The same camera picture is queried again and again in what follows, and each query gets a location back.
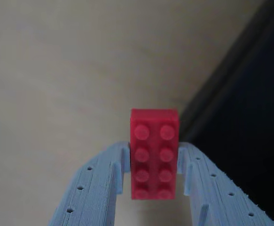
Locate pale plastic gripper finger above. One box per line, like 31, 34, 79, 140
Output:
46, 141, 131, 226
178, 141, 274, 226

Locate red lego block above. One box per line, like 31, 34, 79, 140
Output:
130, 108, 180, 201

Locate black rectangular bin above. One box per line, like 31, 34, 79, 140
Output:
180, 0, 274, 225

